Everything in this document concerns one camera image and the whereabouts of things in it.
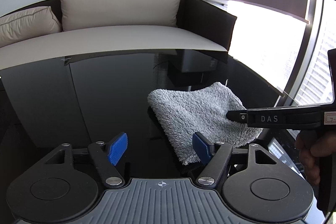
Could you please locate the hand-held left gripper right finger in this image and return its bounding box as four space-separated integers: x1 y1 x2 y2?
192 132 279 186

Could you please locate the grey towel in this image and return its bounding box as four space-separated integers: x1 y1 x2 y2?
147 82 263 165

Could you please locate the large beige cushion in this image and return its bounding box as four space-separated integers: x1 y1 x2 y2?
57 0 185 31

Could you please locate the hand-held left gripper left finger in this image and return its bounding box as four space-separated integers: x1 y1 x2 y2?
45 132 128 188

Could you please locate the beige sofa with dark frame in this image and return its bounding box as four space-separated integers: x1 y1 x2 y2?
0 0 237 69

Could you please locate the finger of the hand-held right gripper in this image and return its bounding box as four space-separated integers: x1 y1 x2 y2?
226 109 248 125

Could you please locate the small beige cushion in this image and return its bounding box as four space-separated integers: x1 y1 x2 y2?
0 6 63 47

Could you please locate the person's right hand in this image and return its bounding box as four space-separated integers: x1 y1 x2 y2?
295 132 336 186

